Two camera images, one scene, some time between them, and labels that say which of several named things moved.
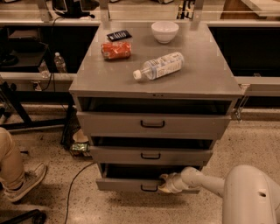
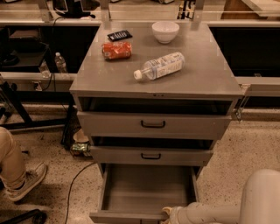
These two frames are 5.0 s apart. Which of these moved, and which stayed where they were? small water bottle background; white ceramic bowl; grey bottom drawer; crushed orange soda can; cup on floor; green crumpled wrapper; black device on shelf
Moved: grey bottom drawer
Stayed: small water bottle background; white ceramic bowl; cup on floor; crushed orange soda can; green crumpled wrapper; black device on shelf
